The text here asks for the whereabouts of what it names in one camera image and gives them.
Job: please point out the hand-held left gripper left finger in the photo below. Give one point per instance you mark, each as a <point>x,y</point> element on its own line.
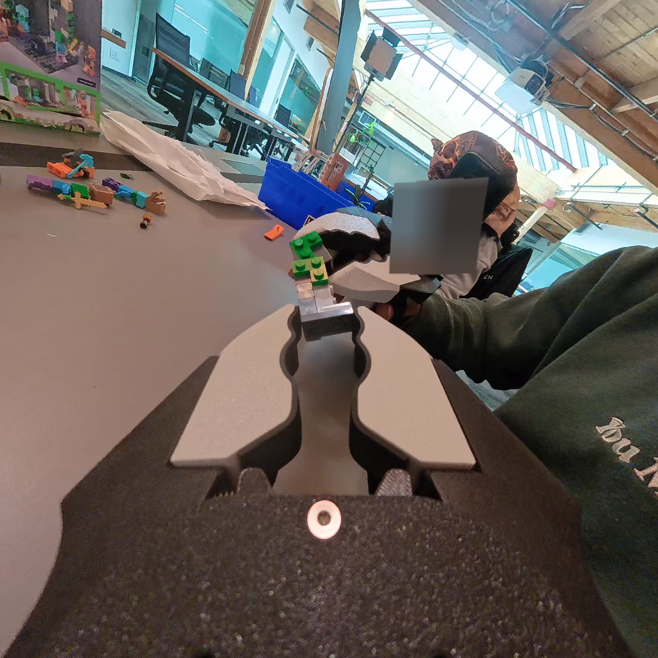
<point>236,406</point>

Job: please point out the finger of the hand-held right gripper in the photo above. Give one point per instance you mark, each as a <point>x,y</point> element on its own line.
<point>375,281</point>
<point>334,223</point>

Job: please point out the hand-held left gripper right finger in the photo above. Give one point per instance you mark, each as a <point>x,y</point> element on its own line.
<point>416,406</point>

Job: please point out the bright green corner plate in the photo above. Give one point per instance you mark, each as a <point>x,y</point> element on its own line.
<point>311,269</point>
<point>305,245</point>

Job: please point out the grey white brick column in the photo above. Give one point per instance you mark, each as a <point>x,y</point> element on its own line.
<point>324,308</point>

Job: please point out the blue plastic bin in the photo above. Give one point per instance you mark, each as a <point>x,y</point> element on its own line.
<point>298,190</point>

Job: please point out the orange carton box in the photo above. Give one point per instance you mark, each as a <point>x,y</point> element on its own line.
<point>334,170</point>

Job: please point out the orange brick separator tool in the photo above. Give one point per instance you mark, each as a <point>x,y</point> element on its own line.
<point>273,232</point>

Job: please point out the white crumpled bag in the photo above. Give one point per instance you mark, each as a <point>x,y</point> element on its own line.
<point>175,159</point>

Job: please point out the wooden office table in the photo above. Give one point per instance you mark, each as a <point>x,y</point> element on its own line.
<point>206,82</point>

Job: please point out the white ceiling projector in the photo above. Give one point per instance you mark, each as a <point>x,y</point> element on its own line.
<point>524,82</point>

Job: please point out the black office chair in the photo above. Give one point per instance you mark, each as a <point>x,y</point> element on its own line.
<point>170,51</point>

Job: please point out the pile of colourful brick figures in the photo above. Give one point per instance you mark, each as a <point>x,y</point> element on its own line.
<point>77,190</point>

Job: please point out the green toy box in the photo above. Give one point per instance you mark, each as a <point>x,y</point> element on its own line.
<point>51,62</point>

